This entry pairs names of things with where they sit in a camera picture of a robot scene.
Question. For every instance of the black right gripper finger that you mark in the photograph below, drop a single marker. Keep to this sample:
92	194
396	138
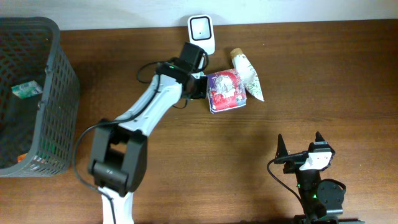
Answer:
281	148
319	137

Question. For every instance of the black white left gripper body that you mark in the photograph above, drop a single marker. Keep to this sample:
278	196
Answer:
198	84

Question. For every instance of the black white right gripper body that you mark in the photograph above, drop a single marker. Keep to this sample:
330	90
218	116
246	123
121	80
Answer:
295	162

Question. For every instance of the red purple tissue pack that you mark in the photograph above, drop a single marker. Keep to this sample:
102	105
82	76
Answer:
225	91

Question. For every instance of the white pouch with cork cap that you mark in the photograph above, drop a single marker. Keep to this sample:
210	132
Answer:
247	72

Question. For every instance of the small green tissue pack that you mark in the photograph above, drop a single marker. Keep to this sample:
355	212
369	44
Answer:
27	90

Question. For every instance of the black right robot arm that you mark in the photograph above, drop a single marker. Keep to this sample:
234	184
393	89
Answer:
321	199

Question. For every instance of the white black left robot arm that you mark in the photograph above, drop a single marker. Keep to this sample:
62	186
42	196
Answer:
118	159

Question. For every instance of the grey plastic mesh basket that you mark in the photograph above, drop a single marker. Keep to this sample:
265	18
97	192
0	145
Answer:
37	133

